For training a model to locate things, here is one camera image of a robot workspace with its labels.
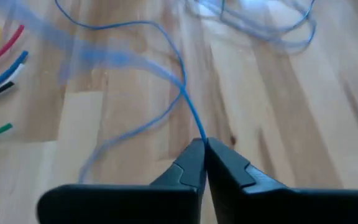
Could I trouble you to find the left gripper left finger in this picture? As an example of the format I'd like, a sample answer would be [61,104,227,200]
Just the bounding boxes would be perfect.
[35,138,207,224]

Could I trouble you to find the red wire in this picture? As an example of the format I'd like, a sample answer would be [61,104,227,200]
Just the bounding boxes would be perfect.
[0,24,25,70]

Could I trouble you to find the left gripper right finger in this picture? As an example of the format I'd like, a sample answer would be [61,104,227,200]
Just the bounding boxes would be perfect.
[206,136,358,224]

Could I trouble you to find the long thin blue cord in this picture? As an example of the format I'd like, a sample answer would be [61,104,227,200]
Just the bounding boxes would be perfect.
[0,0,318,184]

